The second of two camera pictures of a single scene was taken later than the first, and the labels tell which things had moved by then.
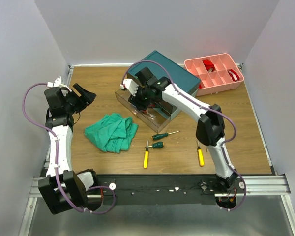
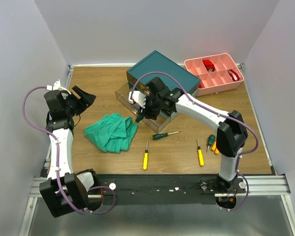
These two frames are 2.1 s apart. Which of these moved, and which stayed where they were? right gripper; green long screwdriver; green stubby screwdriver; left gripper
Moved: right gripper; green stubby screwdriver
Stayed: green long screwdriver; left gripper
